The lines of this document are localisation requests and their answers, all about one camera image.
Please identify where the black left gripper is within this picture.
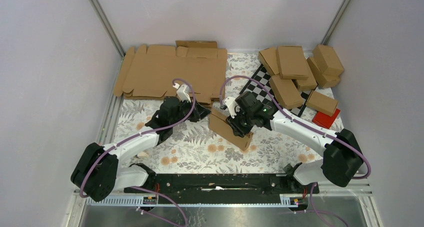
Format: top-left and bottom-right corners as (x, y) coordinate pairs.
(170, 96), (211, 127)

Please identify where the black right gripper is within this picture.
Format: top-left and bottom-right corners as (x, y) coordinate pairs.
(225, 107), (255, 139)

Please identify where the brown cardboard box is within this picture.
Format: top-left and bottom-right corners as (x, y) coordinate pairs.
(208, 108), (254, 151)

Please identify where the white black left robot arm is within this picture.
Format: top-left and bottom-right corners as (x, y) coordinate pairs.
(70, 97), (212, 202)

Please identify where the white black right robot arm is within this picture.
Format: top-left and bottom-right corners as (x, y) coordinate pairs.
(221, 92), (365, 193)

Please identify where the folded cardboard box front centre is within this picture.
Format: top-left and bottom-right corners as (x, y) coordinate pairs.
(269, 75), (304, 110)

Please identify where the folded cardboard box back left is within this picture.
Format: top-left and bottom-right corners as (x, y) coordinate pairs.
(258, 47), (279, 76)

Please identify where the folded cardboard box middle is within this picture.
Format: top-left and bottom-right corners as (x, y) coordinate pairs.
(292, 67), (318, 92)

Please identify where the folded cardboard box front right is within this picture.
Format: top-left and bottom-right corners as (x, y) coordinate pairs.
(305, 90), (339, 116)

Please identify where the folded cardboard box large top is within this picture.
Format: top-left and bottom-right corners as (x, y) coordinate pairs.
(276, 46), (309, 80)

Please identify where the red box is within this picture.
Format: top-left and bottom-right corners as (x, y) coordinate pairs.
(312, 108), (341, 129)

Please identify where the folded cardboard box lower right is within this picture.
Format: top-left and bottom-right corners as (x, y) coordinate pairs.
(306, 57), (341, 89)

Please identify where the folded cardboard box top right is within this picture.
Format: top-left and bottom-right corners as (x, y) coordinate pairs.
(312, 44), (344, 77)

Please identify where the floral patterned table mat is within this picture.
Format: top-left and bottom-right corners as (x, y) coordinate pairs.
(110, 53), (350, 175)

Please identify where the stack of flat cardboard sheets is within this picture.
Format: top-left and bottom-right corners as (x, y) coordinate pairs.
(113, 40), (228, 105)

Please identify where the black white checkerboard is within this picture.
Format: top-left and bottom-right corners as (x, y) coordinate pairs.
(239, 64), (311, 117)

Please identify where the aluminium rail frame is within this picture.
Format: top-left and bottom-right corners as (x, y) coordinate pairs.
(66, 0), (383, 227)

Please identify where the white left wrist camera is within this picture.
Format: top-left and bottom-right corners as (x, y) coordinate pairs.
(173, 83), (192, 103)

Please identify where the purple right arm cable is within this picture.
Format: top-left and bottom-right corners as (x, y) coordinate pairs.
(219, 75), (372, 227)

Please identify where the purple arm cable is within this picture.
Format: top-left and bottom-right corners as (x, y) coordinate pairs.
(79, 78), (197, 227)
(219, 75), (372, 227)

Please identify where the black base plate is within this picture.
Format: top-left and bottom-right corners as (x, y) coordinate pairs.
(142, 173), (319, 205)

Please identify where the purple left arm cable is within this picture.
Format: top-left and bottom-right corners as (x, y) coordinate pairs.
(79, 78), (197, 227)

